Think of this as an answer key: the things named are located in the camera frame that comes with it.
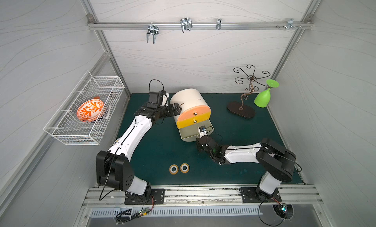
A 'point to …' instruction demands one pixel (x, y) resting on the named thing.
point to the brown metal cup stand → (241, 109)
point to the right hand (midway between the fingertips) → (198, 138)
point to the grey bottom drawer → (193, 131)
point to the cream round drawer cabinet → (187, 98)
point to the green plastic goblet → (263, 98)
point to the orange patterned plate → (90, 109)
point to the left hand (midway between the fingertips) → (175, 109)
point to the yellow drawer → (193, 120)
